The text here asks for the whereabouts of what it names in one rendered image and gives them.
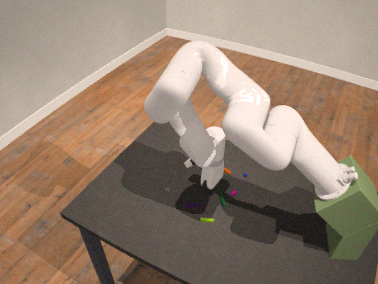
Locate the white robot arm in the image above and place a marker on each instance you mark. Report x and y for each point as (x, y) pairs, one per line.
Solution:
(244, 123)

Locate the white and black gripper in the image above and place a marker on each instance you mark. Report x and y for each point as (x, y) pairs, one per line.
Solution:
(211, 176)

